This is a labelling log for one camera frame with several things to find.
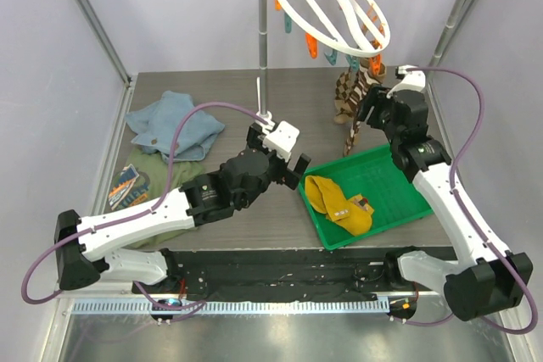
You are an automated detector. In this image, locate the yellow sock with patch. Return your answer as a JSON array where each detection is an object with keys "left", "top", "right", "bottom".
[{"left": 325, "top": 194, "right": 375, "bottom": 236}]

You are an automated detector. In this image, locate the brown striped sock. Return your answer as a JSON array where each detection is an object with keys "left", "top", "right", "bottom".
[{"left": 343, "top": 70, "right": 379, "bottom": 157}]

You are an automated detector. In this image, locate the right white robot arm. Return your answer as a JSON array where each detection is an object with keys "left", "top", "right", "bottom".
[{"left": 357, "top": 86, "right": 533, "bottom": 321}]

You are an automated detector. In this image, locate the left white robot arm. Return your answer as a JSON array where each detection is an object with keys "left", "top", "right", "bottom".
[{"left": 53, "top": 121, "right": 311, "bottom": 293}]

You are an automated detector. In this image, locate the white round clip hanger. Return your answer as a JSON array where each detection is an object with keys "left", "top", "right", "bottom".
[{"left": 275, "top": 0, "right": 391, "bottom": 58}]

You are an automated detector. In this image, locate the brown argyle sock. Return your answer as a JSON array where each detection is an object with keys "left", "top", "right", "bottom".
[{"left": 334, "top": 58, "right": 387, "bottom": 125}]

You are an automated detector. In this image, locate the green plastic tray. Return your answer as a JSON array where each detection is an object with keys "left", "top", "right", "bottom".
[{"left": 299, "top": 145, "right": 432, "bottom": 250}]

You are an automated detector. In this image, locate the blue cloth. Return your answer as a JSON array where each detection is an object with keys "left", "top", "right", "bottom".
[{"left": 126, "top": 91, "right": 225, "bottom": 162}]

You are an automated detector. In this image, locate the green t-shirt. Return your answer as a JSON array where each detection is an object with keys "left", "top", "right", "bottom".
[{"left": 107, "top": 148, "right": 204, "bottom": 250}]

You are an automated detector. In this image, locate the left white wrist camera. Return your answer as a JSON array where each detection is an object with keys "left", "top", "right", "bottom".
[{"left": 263, "top": 120, "right": 299, "bottom": 163}]

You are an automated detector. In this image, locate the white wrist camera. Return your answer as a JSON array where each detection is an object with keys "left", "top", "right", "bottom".
[
  {"left": 263, "top": 120, "right": 299, "bottom": 163},
  {"left": 386, "top": 64, "right": 426, "bottom": 99}
]

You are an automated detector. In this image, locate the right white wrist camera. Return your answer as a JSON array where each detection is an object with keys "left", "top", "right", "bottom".
[{"left": 386, "top": 64, "right": 426, "bottom": 99}]

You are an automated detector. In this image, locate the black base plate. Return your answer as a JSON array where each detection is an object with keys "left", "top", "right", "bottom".
[{"left": 131, "top": 247, "right": 463, "bottom": 304}]

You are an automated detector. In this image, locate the white slotted cable duct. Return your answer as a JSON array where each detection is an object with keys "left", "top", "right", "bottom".
[{"left": 71, "top": 297, "right": 389, "bottom": 315}]

